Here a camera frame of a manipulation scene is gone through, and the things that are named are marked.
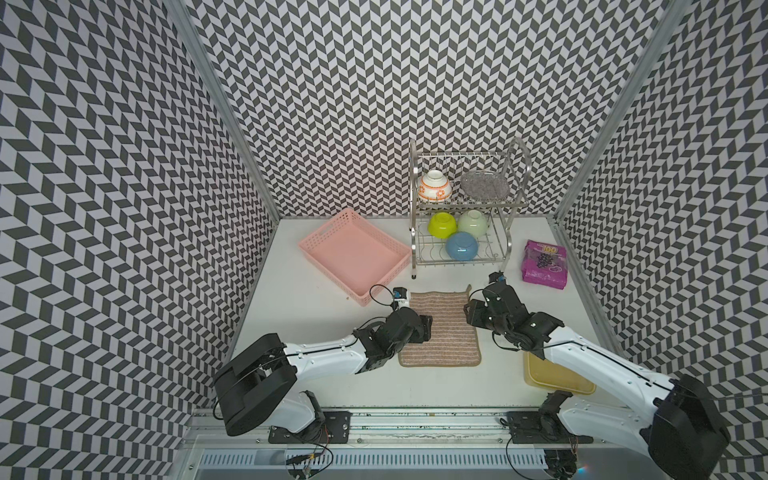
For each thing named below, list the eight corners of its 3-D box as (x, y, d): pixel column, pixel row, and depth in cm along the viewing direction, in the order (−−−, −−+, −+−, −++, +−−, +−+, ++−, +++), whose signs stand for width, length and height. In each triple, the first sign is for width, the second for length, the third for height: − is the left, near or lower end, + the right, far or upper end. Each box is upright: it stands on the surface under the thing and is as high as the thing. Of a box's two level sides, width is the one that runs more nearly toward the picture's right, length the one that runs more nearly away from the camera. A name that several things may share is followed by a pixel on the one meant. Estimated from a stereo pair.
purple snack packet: (519, 283, 102) (525, 273, 97) (523, 248, 112) (528, 237, 107) (560, 294, 99) (568, 284, 95) (559, 257, 109) (567, 247, 104)
